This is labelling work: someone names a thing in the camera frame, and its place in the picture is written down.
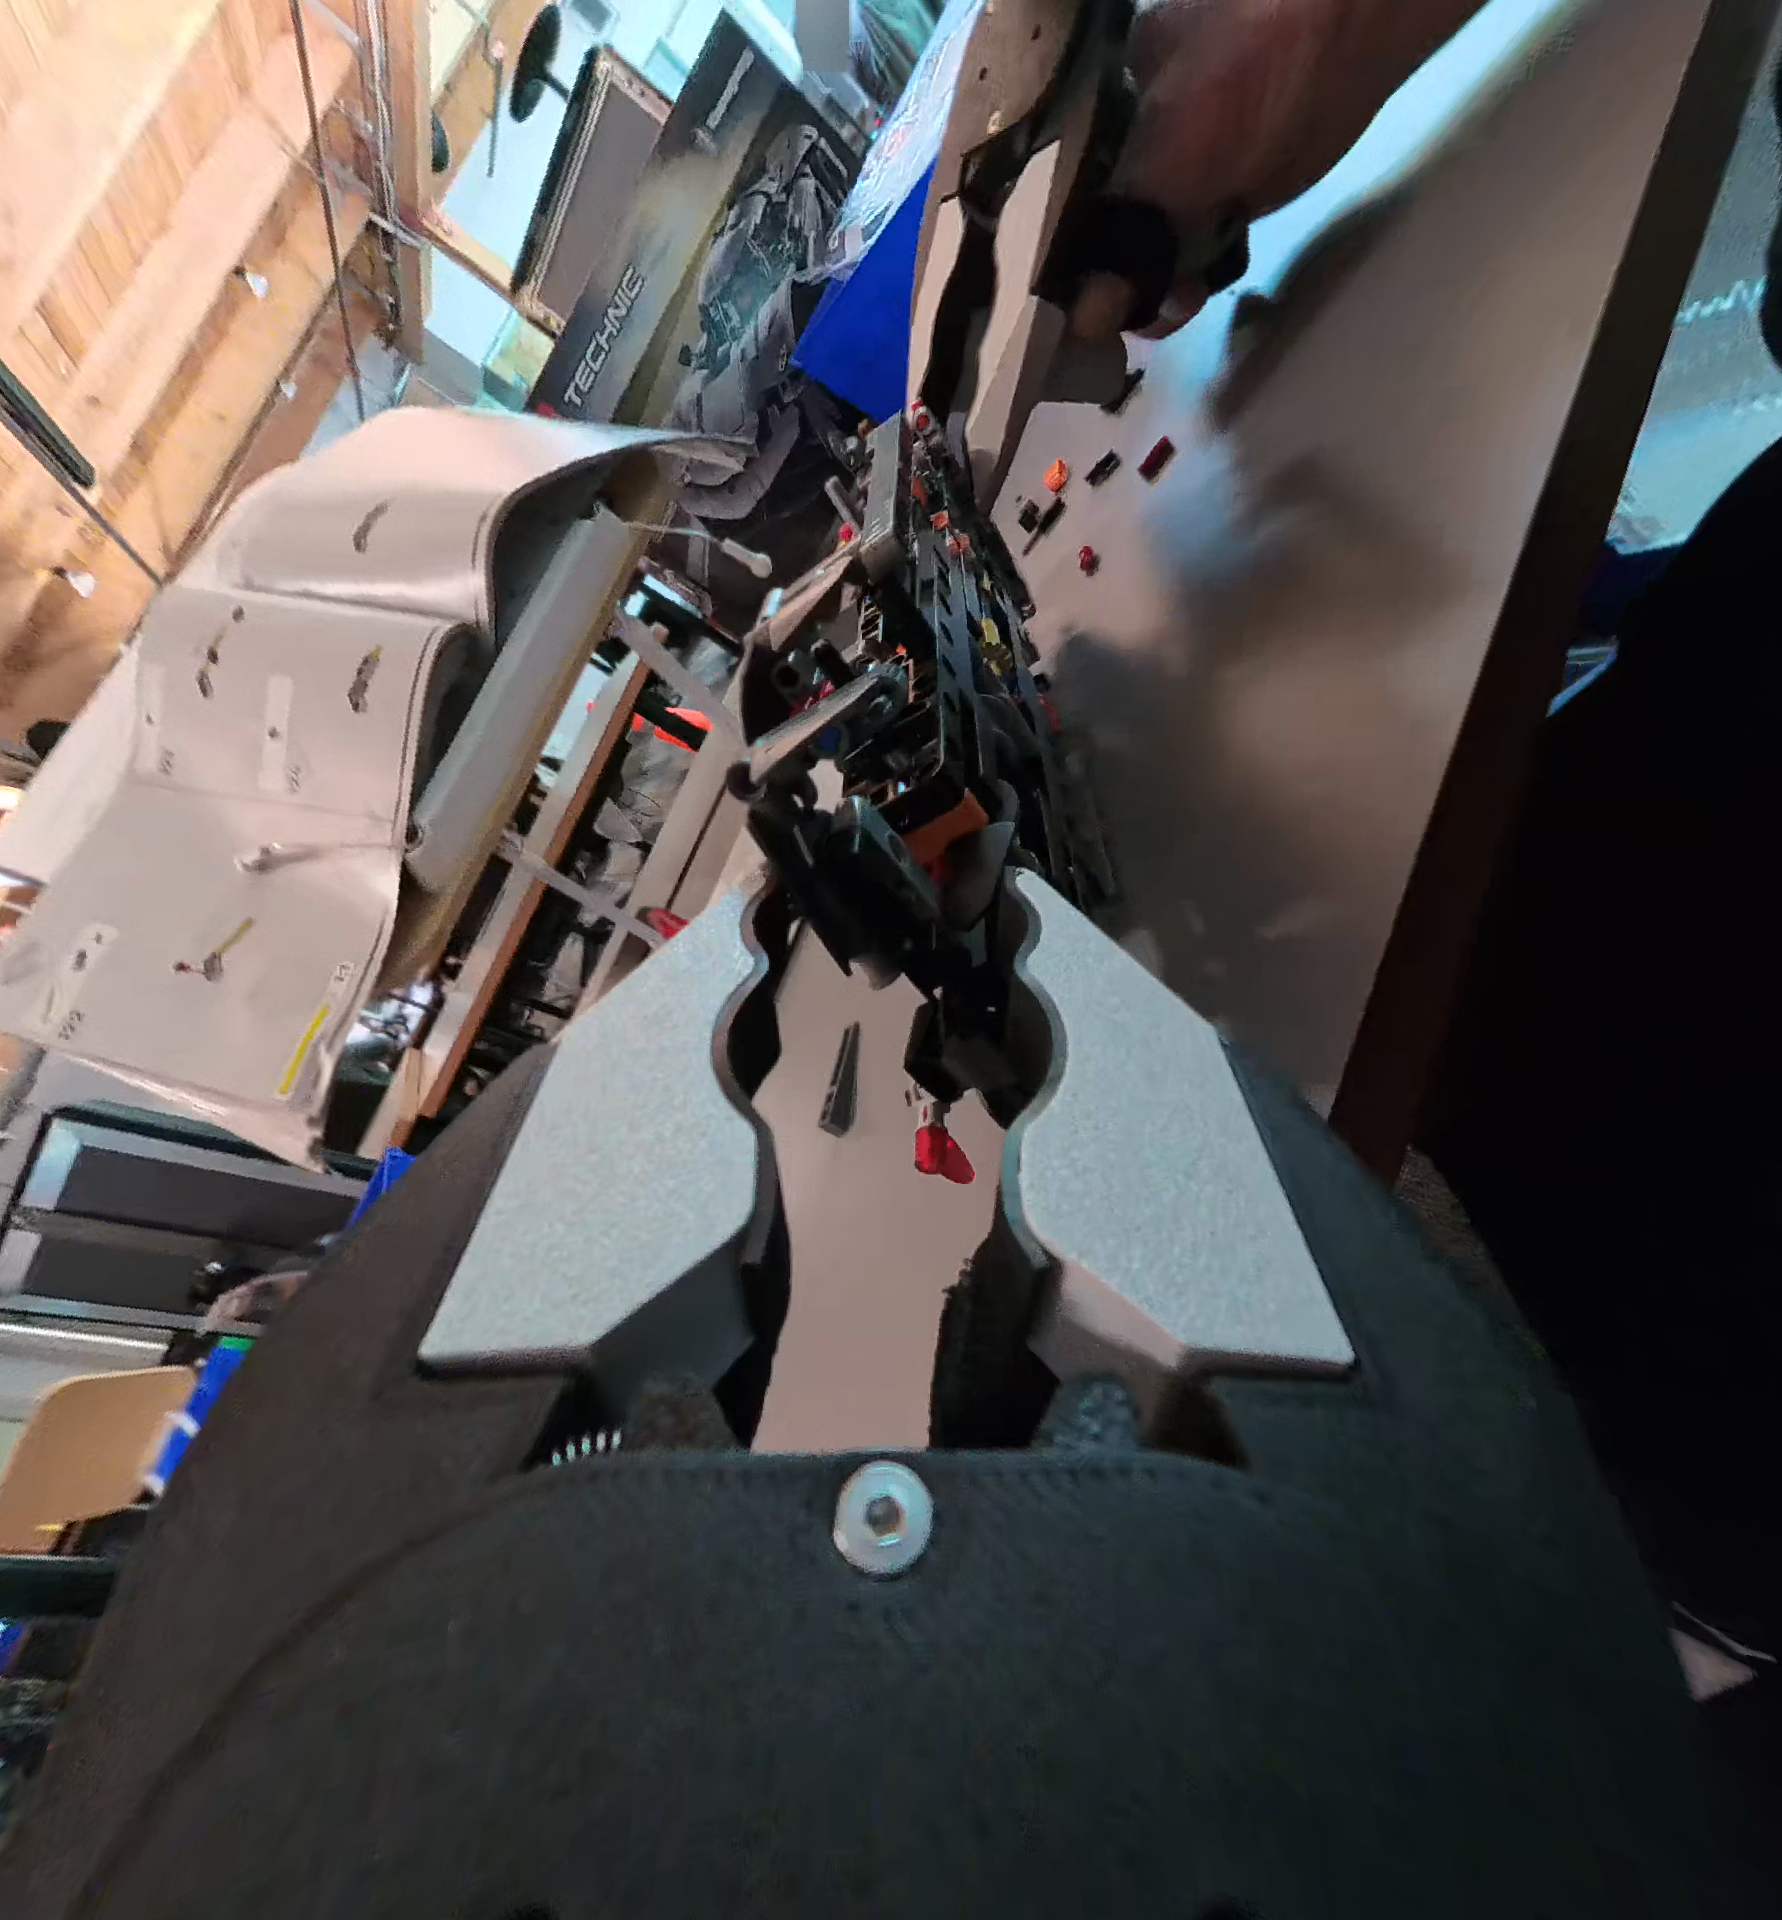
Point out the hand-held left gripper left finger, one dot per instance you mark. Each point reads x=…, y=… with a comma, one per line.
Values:
x=606, y=1200

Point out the lego set box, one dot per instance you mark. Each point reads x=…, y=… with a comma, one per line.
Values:
x=636, y=315

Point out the person's right hand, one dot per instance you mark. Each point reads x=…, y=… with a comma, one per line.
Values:
x=1250, y=91

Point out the black lego pin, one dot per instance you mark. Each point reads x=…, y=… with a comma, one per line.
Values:
x=1041, y=514

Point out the white book stand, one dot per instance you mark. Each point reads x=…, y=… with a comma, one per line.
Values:
x=516, y=704

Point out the blue plastic bin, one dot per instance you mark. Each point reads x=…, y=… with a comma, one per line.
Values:
x=860, y=332

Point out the orange traffic cone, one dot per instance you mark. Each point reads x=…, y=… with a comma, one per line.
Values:
x=673, y=727

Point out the dark grey lego beam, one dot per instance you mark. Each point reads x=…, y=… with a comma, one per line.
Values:
x=838, y=1077

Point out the lego car model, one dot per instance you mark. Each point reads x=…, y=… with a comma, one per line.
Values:
x=891, y=885

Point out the lego instruction booklet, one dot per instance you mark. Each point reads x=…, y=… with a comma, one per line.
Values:
x=231, y=840

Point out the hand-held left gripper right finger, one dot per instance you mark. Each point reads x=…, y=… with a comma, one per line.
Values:
x=1176, y=1200

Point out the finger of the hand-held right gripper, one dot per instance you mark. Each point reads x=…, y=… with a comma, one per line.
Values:
x=936, y=285
x=1041, y=300

